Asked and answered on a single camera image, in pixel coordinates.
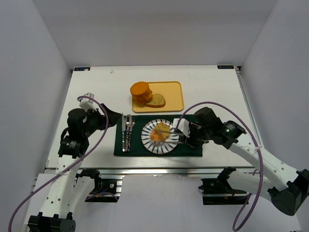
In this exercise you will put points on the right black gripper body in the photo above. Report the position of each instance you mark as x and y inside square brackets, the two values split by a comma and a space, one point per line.
[193, 135]

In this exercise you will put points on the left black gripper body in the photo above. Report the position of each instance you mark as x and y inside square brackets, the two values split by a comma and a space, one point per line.
[104, 117]

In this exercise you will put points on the seeded bread slice back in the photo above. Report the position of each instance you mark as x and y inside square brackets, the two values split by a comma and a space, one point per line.
[163, 128]

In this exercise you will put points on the seeded bread slice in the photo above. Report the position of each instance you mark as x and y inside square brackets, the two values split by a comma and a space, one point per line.
[157, 101]
[163, 128]

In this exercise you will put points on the round bread bun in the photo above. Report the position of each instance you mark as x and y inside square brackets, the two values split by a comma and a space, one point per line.
[156, 136]

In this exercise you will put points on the metal tongs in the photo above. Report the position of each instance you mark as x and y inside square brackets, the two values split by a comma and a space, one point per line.
[172, 137]

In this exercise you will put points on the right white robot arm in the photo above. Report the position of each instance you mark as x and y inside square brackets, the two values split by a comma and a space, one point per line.
[283, 185]

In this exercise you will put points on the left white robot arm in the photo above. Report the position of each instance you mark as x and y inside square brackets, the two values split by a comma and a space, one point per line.
[71, 188]

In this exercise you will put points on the orange bread loaf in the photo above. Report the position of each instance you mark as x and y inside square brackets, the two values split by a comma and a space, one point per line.
[141, 92]

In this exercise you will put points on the seeded bread slice front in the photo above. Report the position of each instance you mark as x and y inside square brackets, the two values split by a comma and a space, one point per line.
[157, 101]

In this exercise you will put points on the metal spoon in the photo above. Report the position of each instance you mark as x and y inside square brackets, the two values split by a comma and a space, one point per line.
[128, 124]

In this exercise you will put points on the metal fork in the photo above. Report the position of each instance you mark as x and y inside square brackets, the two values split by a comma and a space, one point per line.
[130, 132]

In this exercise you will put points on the dark green cloth mat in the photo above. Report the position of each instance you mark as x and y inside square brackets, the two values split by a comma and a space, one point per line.
[138, 150]

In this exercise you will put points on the blue striped white plate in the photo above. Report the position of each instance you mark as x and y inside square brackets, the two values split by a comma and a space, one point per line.
[151, 146]

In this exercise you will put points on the yellow tray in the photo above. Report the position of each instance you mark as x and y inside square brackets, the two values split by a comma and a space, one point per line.
[172, 92]

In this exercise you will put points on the left blue table label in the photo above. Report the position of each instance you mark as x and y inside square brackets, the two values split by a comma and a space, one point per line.
[81, 69]

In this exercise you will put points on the blue table label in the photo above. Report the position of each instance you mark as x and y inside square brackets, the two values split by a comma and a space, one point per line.
[81, 69]
[225, 66]

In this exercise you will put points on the right blue table label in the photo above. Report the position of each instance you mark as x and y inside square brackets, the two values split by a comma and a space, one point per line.
[225, 66]

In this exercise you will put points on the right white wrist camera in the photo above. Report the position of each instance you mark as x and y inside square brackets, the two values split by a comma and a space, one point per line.
[183, 126]

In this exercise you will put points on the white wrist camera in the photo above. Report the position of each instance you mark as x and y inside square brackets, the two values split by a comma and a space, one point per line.
[87, 102]
[183, 126]

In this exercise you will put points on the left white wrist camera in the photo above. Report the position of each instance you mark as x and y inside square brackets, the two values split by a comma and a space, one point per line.
[87, 102]

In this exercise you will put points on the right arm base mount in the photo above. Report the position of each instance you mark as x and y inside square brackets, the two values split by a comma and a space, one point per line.
[217, 191]

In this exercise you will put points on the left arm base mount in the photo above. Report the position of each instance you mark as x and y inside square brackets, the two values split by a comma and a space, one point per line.
[107, 188]

